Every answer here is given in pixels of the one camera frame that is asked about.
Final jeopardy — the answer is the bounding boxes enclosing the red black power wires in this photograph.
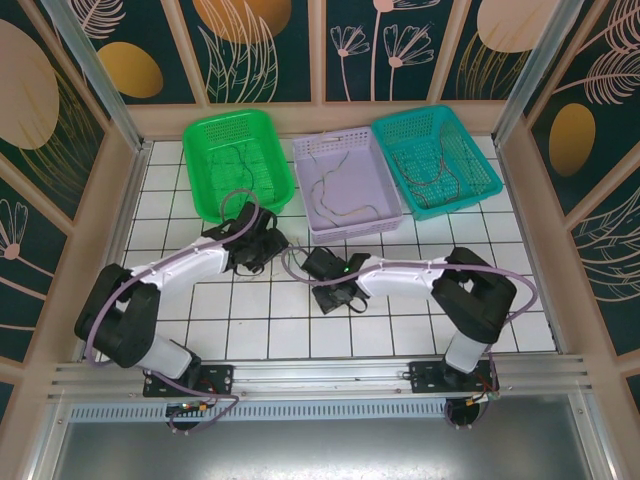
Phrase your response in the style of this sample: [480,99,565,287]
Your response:
[467,380,502,407]
[166,382,224,417]

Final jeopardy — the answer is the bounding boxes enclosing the aluminium table edge rail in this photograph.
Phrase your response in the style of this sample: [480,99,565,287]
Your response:
[493,142,569,357]
[102,141,154,271]

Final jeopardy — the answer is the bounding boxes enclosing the grey metal shelf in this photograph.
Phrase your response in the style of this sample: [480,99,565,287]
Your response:
[29,394,619,480]

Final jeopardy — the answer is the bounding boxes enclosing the aluminium corner post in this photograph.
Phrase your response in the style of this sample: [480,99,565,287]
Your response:
[492,0,585,147]
[38,0,154,151]

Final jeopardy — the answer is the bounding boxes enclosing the green plastic basket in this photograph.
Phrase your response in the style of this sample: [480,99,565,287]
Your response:
[182,108,296,227]

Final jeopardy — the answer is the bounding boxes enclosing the aluminium mounting rail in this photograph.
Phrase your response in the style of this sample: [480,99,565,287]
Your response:
[47,353,596,407]

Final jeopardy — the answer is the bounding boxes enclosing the teal plastic basket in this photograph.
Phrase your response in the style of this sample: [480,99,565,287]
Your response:
[370,104,504,221]

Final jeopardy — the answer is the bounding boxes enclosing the slotted grey cable duct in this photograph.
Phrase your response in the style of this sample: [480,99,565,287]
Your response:
[67,402,574,425]

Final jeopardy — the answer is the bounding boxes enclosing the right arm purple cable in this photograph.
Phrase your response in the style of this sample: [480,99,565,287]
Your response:
[280,248,539,432]

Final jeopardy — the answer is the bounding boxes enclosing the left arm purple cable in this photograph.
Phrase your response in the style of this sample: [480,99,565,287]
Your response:
[82,187,244,435]

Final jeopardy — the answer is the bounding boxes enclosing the lilac plastic basket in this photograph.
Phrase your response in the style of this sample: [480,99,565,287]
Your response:
[291,127,406,246]

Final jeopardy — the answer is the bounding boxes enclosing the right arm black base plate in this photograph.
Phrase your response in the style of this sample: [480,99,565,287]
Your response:
[408,360,501,396]

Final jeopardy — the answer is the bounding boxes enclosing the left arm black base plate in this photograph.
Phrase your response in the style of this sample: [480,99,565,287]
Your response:
[143,363,236,399]

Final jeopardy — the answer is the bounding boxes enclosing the thin red cable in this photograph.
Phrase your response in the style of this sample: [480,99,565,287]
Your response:
[392,122,451,187]
[410,164,464,209]

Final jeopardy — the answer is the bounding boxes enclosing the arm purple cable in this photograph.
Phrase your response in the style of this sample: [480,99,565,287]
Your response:
[82,187,244,435]
[280,248,539,432]

